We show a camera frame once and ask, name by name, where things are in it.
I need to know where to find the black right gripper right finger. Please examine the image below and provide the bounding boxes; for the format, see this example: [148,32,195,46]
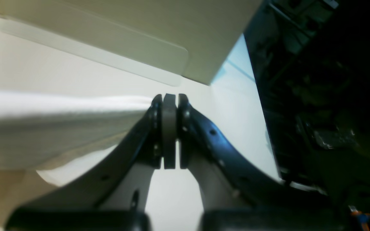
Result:
[176,94,348,231]

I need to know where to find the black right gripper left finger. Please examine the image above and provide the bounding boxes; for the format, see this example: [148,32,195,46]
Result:
[4,94,163,231]

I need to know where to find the beige cardboard box right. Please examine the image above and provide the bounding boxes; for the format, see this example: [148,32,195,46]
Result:
[0,0,263,86]

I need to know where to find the white t-shirt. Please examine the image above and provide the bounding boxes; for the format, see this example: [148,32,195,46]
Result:
[0,91,152,186]

